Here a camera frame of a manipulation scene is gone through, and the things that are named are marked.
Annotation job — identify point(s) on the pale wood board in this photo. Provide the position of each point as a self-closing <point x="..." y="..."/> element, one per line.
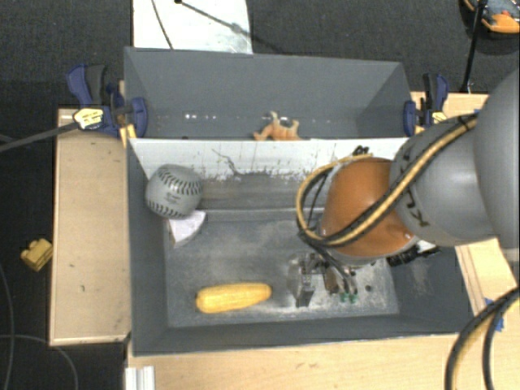
<point x="91" y="234"/>

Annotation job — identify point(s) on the black cylinder on white bracket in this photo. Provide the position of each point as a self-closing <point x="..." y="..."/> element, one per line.
<point x="406" y="258"/>

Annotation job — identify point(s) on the yellow toy corn cob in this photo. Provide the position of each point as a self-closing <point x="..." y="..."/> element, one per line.
<point x="233" y="297"/>

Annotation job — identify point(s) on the orange toy animal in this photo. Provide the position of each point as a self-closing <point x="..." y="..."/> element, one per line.
<point x="279" y="130"/>

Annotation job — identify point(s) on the grey metal bin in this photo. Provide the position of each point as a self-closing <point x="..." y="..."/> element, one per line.
<point x="252" y="258"/>

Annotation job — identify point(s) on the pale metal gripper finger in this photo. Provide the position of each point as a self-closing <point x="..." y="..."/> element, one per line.
<point x="305" y="297"/>
<point x="294" y="276"/>

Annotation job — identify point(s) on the white wedge block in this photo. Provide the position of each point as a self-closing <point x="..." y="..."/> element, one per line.
<point x="187" y="228"/>

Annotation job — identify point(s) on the grey baseball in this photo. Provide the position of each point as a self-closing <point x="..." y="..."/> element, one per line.
<point x="174" y="191"/>

